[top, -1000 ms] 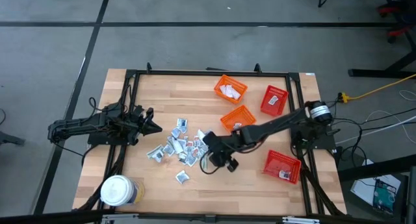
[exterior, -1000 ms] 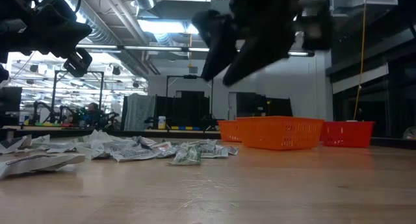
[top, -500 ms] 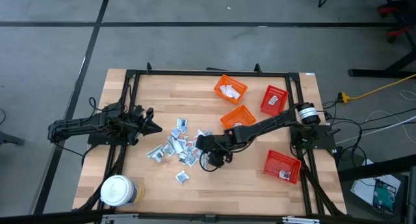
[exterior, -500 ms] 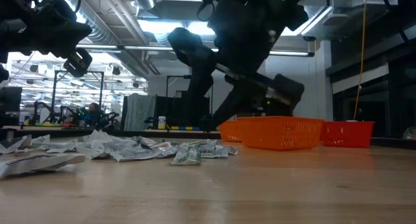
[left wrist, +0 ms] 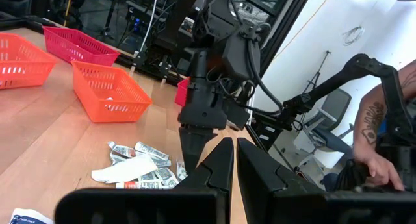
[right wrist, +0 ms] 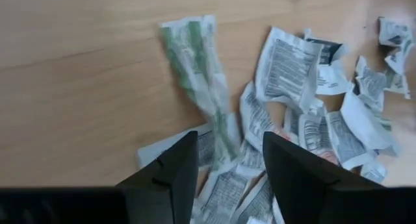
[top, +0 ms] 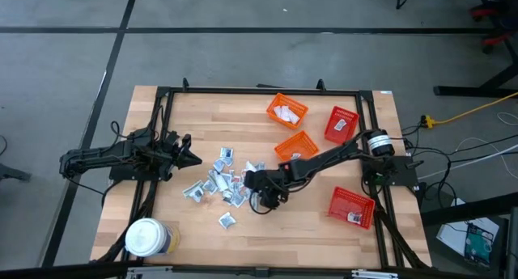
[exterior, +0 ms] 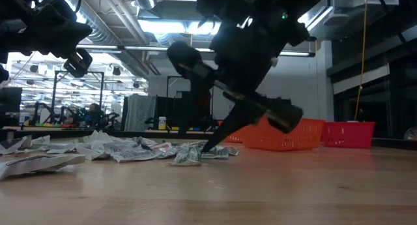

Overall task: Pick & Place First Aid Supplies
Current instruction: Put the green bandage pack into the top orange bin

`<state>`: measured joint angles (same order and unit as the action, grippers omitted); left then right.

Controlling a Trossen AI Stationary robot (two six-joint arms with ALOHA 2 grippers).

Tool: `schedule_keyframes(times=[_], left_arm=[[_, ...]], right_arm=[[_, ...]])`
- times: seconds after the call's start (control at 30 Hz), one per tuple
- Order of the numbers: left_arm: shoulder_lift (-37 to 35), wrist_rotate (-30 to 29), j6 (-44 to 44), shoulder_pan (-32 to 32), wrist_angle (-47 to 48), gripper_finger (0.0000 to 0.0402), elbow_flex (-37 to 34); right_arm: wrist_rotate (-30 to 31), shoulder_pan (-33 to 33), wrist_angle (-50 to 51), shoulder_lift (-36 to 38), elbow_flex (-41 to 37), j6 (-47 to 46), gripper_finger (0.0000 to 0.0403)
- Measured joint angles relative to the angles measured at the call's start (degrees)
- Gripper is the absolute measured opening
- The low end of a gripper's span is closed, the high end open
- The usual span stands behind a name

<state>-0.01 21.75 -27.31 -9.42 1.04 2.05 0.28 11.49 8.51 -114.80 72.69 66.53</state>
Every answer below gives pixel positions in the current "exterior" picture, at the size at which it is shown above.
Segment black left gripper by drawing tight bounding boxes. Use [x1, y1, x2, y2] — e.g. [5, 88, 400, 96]
[19, 0, 94, 79]

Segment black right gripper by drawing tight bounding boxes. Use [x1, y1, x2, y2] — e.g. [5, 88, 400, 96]
[165, 22, 304, 153]

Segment white packet with green print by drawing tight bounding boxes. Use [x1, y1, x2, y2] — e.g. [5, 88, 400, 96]
[167, 142, 203, 168]

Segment orange plastic basket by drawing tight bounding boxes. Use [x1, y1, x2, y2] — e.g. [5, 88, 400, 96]
[223, 127, 244, 144]
[239, 116, 326, 152]

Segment yellow and blue striped bar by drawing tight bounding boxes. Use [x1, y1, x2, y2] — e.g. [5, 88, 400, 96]
[170, 126, 202, 132]

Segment black partition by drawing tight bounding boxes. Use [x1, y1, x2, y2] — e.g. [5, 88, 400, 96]
[152, 90, 196, 130]

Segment black monitor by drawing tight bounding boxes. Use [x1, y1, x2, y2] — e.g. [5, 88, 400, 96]
[0, 86, 23, 127]

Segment long ceiling light strip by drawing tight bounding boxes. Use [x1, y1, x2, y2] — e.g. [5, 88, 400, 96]
[75, 44, 316, 57]

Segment person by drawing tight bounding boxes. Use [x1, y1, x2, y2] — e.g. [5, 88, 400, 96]
[79, 102, 110, 130]

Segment grey hanging cloth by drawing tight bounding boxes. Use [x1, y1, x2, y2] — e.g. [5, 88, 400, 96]
[123, 93, 157, 132]

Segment multicoloured striped bar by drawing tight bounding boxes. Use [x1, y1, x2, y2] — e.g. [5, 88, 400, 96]
[23, 122, 75, 128]

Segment bright ceiling light panel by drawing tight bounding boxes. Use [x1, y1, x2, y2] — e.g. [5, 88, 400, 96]
[136, 18, 222, 36]

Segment red plastic basket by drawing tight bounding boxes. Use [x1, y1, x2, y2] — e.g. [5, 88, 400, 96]
[321, 121, 377, 149]

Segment yellow hanging cable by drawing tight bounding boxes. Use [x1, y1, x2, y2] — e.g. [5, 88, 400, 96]
[353, 2, 369, 119]

